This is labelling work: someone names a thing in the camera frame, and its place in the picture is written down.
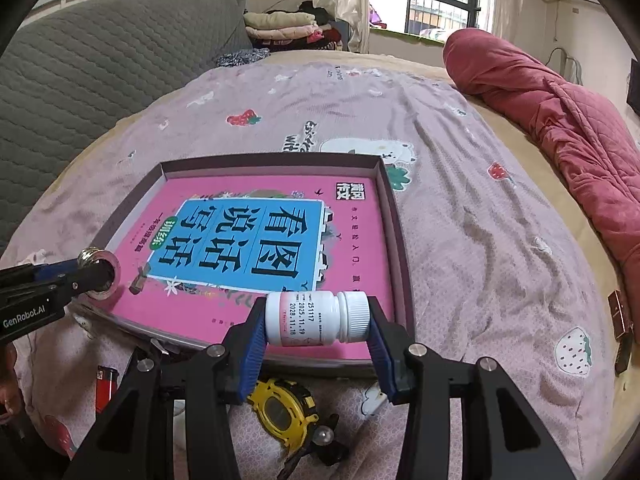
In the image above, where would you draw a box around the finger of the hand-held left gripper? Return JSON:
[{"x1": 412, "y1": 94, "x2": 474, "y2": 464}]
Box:
[
  {"x1": 42, "y1": 265, "x2": 112, "y2": 306},
  {"x1": 0, "y1": 259, "x2": 83, "y2": 287}
]

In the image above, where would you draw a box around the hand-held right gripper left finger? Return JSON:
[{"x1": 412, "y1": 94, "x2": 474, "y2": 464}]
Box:
[{"x1": 65, "y1": 296, "x2": 268, "y2": 480}]

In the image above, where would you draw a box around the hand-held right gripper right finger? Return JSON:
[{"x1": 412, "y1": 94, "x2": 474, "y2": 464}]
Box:
[{"x1": 367, "y1": 297, "x2": 576, "y2": 480}]

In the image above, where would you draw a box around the silver metal fitting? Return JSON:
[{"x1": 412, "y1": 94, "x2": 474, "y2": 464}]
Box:
[{"x1": 77, "y1": 246, "x2": 122, "y2": 301}]

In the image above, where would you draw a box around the yellow tape measure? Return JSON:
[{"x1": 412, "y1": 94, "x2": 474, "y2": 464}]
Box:
[{"x1": 247, "y1": 379, "x2": 321, "y2": 448}]

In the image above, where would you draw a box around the white pill bottle red label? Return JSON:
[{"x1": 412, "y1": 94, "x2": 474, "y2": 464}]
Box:
[{"x1": 265, "y1": 290, "x2": 371, "y2": 347}]

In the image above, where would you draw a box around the red lighter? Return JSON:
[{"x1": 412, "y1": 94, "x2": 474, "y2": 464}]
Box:
[{"x1": 95, "y1": 365, "x2": 120, "y2": 413}]

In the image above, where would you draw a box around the black hair clip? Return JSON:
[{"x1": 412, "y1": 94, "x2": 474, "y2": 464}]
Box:
[{"x1": 280, "y1": 412, "x2": 351, "y2": 480}]

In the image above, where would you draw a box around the shallow cardboard box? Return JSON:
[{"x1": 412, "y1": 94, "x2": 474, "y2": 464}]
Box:
[{"x1": 87, "y1": 152, "x2": 418, "y2": 378}]

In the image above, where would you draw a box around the person's left hand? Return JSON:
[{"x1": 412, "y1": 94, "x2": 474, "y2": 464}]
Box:
[{"x1": 0, "y1": 345, "x2": 20, "y2": 423}]

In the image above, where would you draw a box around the pink book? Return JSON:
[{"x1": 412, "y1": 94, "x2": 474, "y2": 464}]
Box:
[{"x1": 107, "y1": 175, "x2": 401, "y2": 366}]

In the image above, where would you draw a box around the pink printed blanket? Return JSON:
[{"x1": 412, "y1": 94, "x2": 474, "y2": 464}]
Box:
[{"x1": 0, "y1": 62, "x2": 618, "y2": 480}]

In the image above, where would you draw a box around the grey quilted headboard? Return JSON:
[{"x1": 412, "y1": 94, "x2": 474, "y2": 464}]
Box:
[{"x1": 0, "y1": 0, "x2": 258, "y2": 256}]

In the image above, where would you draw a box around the brown small box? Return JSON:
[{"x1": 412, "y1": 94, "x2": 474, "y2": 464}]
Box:
[{"x1": 607, "y1": 290, "x2": 632, "y2": 336}]

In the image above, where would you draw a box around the dark small box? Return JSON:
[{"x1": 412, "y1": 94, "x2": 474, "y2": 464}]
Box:
[{"x1": 614, "y1": 332, "x2": 636, "y2": 376}]

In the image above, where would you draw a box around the dark floral cloth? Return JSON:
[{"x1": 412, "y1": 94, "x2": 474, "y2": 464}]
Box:
[{"x1": 215, "y1": 49, "x2": 271, "y2": 68}]

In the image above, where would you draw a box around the red quilt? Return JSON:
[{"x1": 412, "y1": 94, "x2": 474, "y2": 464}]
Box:
[{"x1": 442, "y1": 27, "x2": 640, "y2": 281}]

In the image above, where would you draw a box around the pile of folded clothes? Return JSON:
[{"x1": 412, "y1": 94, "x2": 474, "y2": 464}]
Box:
[{"x1": 243, "y1": 0, "x2": 346, "y2": 52}]

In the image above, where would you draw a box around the white curtain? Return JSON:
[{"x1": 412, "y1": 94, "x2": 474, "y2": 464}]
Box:
[{"x1": 312, "y1": 0, "x2": 371, "y2": 53}]

